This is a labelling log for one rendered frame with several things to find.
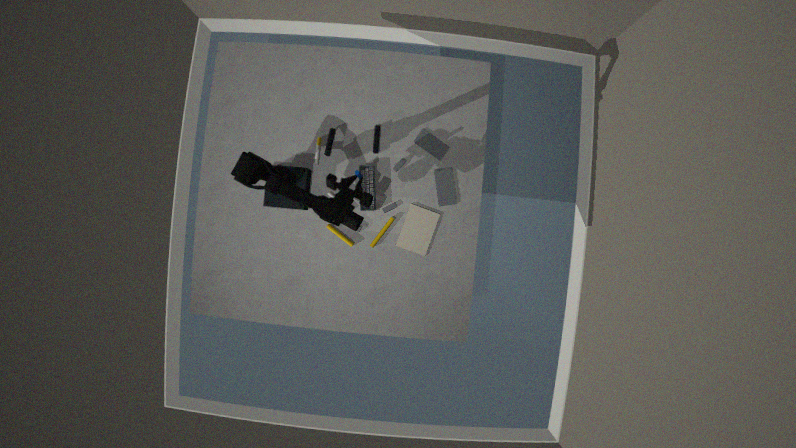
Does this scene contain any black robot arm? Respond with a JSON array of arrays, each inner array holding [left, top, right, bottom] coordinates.
[[231, 152, 364, 231]]

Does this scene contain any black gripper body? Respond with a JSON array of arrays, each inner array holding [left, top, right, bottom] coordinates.
[[326, 173, 373, 208]]

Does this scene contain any black cylinder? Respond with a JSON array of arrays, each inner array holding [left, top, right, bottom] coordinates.
[[373, 125, 380, 154], [324, 128, 335, 156]]

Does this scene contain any beige flat square slab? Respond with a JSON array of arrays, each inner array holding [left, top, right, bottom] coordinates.
[[396, 204, 440, 256]]

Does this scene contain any grey keyboard with keys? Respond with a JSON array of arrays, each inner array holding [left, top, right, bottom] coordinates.
[[358, 164, 376, 211]]

